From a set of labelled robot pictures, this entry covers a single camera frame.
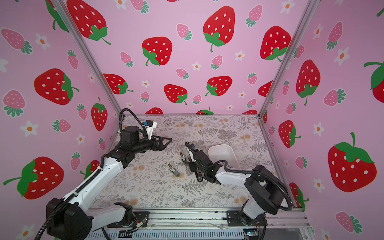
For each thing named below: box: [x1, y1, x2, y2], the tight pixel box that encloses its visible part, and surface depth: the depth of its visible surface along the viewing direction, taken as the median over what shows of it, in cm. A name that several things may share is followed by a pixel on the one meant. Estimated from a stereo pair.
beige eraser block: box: [167, 163, 181, 178], surface depth 90 cm
